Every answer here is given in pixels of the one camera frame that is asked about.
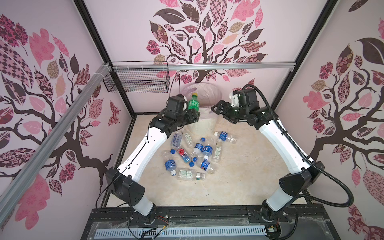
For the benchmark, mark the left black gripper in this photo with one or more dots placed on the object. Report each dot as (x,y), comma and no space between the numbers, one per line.
(192,115)

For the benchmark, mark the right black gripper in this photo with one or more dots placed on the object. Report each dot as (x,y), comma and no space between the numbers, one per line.
(227,107)

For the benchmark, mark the soda water blue label bottle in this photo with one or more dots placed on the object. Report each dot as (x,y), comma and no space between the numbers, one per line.
(176,140)

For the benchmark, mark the green soda bottle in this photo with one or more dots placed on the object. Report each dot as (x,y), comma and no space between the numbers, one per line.
(194,103)

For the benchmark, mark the green label clear bottle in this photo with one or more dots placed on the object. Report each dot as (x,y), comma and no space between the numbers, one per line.
(217,151)
(189,175)
(188,139)

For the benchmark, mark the Pocari Sweat blue label bottle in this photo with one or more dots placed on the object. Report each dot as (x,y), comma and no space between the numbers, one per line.
(169,163)

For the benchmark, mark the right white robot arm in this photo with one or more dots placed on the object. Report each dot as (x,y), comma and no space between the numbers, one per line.
(301,173)

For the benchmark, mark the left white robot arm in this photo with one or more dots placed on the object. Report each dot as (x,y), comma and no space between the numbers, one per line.
(123,182)

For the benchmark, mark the white ribbed trash bin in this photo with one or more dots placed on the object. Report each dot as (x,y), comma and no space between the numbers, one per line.
(203,127)

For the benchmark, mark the Fiji red flower bottle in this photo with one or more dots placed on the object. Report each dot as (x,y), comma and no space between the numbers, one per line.
(183,153)

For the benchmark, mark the blue label white cap bottle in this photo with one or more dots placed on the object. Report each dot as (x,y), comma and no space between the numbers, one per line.
(207,151)

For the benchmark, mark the Pepsi blue label bottle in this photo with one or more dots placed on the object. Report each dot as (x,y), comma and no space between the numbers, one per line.
(204,164)

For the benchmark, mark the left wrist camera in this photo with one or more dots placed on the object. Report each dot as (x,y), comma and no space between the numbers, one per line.
(177,104)

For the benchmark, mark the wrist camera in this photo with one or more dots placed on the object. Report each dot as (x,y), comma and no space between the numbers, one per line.
(177,104)
(243,98)

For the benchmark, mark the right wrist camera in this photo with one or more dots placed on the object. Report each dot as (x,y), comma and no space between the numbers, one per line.
(243,98)

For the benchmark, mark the black wire mesh basket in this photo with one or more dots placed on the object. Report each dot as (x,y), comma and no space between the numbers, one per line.
(138,77)

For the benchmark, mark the back aluminium frame rail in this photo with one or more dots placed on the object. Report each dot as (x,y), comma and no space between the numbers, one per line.
(227,66)

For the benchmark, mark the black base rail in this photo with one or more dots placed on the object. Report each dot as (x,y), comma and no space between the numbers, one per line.
(162,215)

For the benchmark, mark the white slotted cable duct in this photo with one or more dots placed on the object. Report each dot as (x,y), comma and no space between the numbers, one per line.
(174,232)

